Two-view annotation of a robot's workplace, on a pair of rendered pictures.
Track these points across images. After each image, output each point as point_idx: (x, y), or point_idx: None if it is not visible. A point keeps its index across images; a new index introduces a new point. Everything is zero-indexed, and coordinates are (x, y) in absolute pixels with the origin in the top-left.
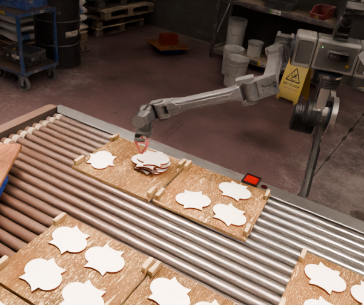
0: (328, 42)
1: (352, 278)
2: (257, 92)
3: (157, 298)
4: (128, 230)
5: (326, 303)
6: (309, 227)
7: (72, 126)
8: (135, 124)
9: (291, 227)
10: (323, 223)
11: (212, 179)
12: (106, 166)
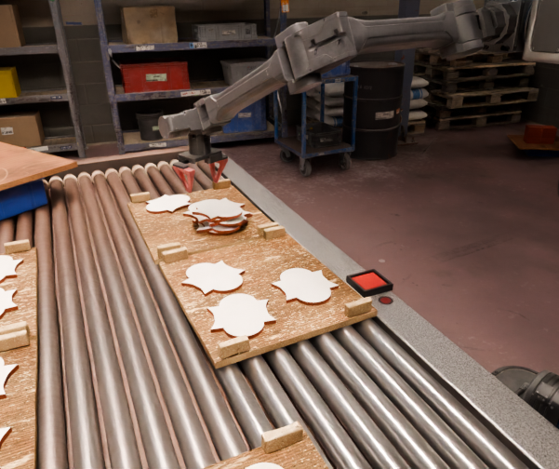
0: None
1: None
2: (305, 57)
3: None
4: (83, 288)
5: None
6: (399, 400)
7: (197, 169)
8: (162, 132)
9: (352, 383)
10: (445, 405)
11: (291, 261)
12: (160, 210)
